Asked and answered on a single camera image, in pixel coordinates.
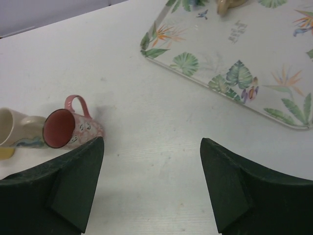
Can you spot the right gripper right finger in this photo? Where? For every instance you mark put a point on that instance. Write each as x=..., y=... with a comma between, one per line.
x=248, y=198

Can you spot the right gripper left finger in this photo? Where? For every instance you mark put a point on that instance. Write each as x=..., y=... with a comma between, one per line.
x=55, y=197

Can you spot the yellow mug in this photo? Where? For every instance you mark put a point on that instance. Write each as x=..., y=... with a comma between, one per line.
x=6, y=153

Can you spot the pink patterned mug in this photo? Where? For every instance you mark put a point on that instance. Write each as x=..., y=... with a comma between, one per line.
x=64, y=128

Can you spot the beige speckled mug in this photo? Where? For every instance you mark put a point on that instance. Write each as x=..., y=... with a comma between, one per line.
x=18, y=130

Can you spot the round beige mug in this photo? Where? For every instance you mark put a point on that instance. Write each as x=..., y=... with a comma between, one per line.
x=224, y=5

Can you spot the floral serving tray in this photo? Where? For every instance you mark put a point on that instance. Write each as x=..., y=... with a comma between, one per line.
x=260, y=54

